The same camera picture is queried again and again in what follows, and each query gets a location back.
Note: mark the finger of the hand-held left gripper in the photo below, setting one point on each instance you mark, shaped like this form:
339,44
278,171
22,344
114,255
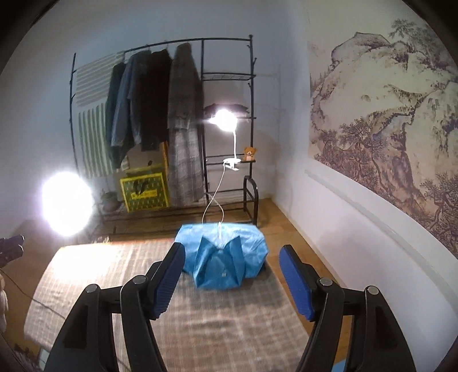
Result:
12,239
10,255

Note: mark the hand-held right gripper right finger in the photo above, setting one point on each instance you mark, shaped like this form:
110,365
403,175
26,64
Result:
295,279

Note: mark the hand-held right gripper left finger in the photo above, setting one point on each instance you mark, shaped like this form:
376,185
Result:
168,279

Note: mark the light blue work coat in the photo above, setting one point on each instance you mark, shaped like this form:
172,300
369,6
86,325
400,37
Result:
218,264

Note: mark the folded dark clothes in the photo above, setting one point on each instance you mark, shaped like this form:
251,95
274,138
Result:
229,107

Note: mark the black metal clothes rack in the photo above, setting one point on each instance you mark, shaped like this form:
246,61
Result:
229,74

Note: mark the beige plaid blanket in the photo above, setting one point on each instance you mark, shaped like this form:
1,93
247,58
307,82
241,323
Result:
214,329

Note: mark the yellow patterned box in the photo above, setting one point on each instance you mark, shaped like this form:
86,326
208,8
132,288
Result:
145,193

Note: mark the dark round plant pot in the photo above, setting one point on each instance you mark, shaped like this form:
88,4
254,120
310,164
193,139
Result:
109,203

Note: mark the brown cardboard box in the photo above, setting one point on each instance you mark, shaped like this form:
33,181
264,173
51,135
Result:
143,159

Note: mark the green striped towel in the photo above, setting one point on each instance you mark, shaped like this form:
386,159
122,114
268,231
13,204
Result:
91,143

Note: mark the brown teddy bear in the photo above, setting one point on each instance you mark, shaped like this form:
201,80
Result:
249,153

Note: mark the grey plaid coat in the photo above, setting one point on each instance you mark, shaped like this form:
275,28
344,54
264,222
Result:
184,125

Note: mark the dark green jacket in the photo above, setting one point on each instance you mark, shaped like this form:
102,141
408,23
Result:
111,118

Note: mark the white clip-on lamp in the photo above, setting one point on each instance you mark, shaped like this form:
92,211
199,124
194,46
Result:
225,120

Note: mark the black coat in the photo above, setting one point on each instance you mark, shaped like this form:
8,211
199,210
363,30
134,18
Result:
155,100

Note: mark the denim jacket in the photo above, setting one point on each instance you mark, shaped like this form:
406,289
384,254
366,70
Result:
130,100

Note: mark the landscape wall mural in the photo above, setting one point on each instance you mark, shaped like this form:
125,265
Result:
386,118

